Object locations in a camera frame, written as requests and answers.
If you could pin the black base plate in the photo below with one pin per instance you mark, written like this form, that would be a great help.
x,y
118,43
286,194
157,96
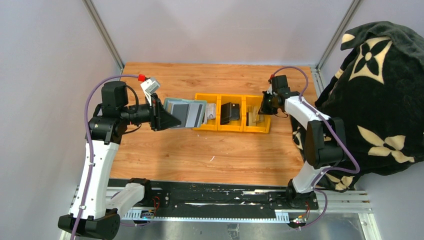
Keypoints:
x,y
195,200

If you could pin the black floral blanket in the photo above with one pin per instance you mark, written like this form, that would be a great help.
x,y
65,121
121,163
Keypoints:
x,y
378,92

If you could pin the black cards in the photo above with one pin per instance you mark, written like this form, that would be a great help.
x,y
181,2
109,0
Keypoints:
x,y
229,112

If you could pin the middle yellow plastic bin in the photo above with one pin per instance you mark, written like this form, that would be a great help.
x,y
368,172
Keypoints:
x,y
233,126

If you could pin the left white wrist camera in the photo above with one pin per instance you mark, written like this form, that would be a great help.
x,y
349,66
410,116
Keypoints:
x,y
149,86

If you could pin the silver VIP cards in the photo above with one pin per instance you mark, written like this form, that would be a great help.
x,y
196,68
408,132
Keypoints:
x,y
210,112

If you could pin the green leather card holder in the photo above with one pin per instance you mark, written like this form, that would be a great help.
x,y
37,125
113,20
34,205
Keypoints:
x,y
191,113

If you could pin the aluminium frame rail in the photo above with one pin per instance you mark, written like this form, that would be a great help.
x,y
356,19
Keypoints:
x,y
353,202

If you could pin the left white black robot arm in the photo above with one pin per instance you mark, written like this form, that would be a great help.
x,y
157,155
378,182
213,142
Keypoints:
x,y
99,152

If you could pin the right yellow plastic bin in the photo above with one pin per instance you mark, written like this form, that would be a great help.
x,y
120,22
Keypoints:
x,y
255,100

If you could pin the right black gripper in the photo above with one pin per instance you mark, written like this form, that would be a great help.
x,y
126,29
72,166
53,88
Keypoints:
x,y
264,109

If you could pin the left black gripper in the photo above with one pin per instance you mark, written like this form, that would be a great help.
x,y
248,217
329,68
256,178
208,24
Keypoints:
x,y
161,119

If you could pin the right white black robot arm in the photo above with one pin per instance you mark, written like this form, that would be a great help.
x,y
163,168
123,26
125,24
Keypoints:
x,y
317,136

